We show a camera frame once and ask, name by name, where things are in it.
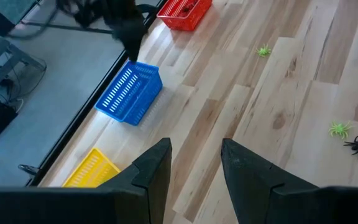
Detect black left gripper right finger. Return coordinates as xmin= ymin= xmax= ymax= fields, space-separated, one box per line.
xmin=221 ymin=138 xmax=358 ymax=224

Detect black frame clamp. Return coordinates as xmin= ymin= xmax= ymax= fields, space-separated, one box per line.
xmin=17 ymin=164 xmax=40 ymax=177

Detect red plastic basket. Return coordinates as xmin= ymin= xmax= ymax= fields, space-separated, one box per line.
xmin=156 ymin=0 xmax=213 ymax=32

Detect green plastic toy spider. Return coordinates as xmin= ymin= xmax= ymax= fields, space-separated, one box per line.
xmin=328 ymin=120 xmax=354 ymax=140
xmin=255 ymin=44 xmax=272 ymax=58

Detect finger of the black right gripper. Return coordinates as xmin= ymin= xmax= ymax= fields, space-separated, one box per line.
xmin=119 ymin=30 xmax=147 ymax=62

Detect yellow plastic basket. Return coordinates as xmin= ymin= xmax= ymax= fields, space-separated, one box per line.
xmin=61 ymin=147 xmax=121 ymax=189

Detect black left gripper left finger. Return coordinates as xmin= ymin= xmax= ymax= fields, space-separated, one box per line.
xmin=0 ymin=138 xmax=173 ymax=224

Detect blue plastic basket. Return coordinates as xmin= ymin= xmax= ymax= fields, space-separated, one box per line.
xmin=94 ymin=60 xmax=163 ymax=127

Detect black plastic toy spider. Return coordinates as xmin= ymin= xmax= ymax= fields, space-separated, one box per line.
xmin=177 ymin=0 xmax=200 ymax=18
xmin=342 ymin=134 xmax=358 ymax=158

